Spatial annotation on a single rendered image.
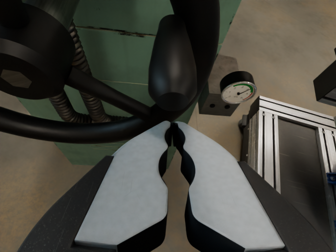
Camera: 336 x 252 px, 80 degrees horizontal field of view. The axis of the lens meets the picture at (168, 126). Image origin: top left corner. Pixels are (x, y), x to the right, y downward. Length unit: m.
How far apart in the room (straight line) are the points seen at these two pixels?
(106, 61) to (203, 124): 0.80
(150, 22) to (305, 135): 0.90
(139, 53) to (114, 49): 0.05
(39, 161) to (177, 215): 0.66
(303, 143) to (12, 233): 1.23
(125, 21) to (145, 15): 0.03
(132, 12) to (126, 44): 0.06
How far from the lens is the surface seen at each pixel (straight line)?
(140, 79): 0.45
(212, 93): 0.43
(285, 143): 1.02
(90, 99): 0.31
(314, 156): 1.08
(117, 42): 0.39
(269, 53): 1.78
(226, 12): 0.36
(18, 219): 1.04
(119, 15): 0.36
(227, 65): 0.50
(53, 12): 0.21
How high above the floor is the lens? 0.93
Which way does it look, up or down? 59 degrees down
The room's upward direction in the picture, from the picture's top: 15 degrees clockwise
